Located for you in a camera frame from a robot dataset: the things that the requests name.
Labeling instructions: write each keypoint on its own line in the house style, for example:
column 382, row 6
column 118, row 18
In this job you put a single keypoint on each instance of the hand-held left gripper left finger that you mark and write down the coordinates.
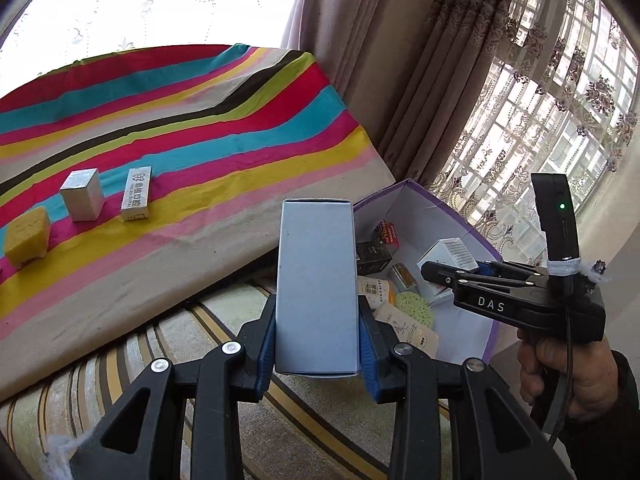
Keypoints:
column 265, row 360

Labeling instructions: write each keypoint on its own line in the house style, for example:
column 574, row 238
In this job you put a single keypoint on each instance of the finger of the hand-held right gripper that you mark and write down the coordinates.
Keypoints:
column 440, row 275
column 515, row 274

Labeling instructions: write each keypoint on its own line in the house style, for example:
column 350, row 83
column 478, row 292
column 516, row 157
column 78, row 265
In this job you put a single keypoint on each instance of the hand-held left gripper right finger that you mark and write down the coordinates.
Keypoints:
column 369, row 365

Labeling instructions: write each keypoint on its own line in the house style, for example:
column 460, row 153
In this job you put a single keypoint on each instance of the white box with black text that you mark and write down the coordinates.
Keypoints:
column 450, row 252

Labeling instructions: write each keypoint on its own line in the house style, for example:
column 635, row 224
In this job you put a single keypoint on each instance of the gold foil packet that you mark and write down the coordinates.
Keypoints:
column 404, row 277

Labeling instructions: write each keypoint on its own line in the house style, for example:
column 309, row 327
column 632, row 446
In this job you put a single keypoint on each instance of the purple cardboard box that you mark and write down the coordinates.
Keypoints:
column 440, row 215

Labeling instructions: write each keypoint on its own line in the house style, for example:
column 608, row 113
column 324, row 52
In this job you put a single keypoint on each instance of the red box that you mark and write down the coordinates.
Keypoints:
column 387, row 234

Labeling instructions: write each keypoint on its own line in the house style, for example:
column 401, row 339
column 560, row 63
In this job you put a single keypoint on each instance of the orange box with barcode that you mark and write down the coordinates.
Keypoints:
column 374, row 291

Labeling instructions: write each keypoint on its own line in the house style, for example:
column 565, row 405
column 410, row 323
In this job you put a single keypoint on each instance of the tall pale blue box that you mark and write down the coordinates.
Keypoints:
column 317, row 285

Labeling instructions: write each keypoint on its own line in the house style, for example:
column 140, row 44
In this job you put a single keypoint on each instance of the person's right hand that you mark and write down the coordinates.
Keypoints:
column 570, row 375

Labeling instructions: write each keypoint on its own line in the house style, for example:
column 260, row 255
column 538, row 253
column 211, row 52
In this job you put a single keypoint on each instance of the round green sponge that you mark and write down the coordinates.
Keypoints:
column 414, row 310

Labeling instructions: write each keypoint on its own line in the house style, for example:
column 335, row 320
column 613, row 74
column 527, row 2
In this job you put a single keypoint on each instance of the striped patterned rug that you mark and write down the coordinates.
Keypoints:
column 175, row 350

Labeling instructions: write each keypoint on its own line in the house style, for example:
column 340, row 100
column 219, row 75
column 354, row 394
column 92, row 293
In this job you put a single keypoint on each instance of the floral lace curtain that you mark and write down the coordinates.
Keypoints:
column 560, row 85

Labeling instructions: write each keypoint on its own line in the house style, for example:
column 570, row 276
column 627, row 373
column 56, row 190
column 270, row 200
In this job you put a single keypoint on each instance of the mauve patterned curtain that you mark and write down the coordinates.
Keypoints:
column 400, row 70

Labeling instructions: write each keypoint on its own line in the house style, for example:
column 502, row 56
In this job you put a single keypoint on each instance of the long white logo box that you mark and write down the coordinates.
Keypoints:
column 136, row 195

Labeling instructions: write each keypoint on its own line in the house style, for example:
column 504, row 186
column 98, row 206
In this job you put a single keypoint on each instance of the silver cube box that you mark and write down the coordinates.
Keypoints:
column 82, row 195

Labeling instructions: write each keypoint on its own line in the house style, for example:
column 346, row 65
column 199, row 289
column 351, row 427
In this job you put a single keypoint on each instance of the colourful striped cloth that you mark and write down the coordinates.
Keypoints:
column 175, row 125

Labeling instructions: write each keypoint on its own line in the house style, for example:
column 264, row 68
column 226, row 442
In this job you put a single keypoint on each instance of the yellow sponge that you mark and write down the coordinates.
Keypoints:
column 27, row 237

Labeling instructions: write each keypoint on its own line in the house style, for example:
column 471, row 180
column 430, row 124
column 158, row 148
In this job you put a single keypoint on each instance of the sheer embroidered white curtain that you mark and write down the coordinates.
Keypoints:
column 150, row 5

